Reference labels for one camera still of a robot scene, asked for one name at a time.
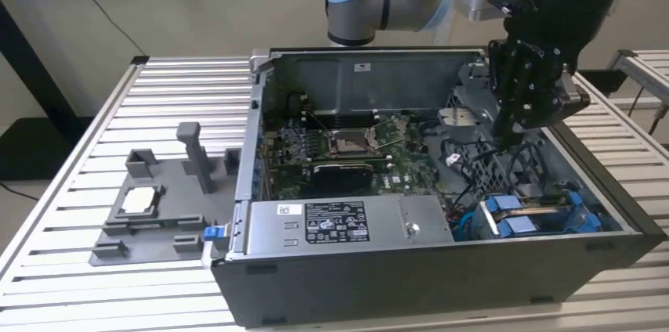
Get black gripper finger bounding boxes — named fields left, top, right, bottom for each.
left=489, top=40, right=528, bottom=152
left=517, top=44, right=561, bottom=132

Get black wire with white tag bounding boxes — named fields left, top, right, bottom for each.
left=443, top=139, right=504, bottom=176

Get gray metal disk bay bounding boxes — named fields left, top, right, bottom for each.
left=479, top=186, right=603, bottom=241

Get black plastic drive cage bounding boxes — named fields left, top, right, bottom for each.
left=421, top=61, right=524, bottom=208

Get metal slat side table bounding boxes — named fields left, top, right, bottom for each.
left=610, top=49, right=669, bottom=114

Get metal socket cover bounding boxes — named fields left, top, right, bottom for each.
left=369, top=118, right=413, bottom=150

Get green motherboard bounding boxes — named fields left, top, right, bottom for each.
left=264, top=112, right=451, bottom=200

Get black RAM slots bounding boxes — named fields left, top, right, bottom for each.
left=308, top=109, right=381, bottom=128

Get CPU socket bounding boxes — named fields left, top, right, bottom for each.
left=324, top=128, right=384, bottom=157

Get black graphics card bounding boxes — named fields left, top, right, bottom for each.
left=310, top=163, right=376, bottom=194

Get thin metal locking lever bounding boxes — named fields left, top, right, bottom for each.
left=305, top=110, right=332, bottom=133

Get black open PC case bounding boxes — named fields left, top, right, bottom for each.
left=201, top=45, right=669, bottom=329

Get silver power supply unit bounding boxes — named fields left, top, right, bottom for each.
left=245, top=194, right=456, bottom=259

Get gray parts rack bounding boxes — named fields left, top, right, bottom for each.
left=90, top=121, right=245, bottom=269

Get silver CPU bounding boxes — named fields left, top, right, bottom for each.
left=118, top=186, right=162, bottom=214

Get black floor stand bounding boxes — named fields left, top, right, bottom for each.
left=0, top=1, right=95, bottom=181

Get black round wrist camera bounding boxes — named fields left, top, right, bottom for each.
left=553, top=75, right=593, bottom=125

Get silver metal bracket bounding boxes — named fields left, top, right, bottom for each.
left=437, top=106, right=493, bottom=129

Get blue wire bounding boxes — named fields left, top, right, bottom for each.
left=452, top=208, right=480, bottom=241

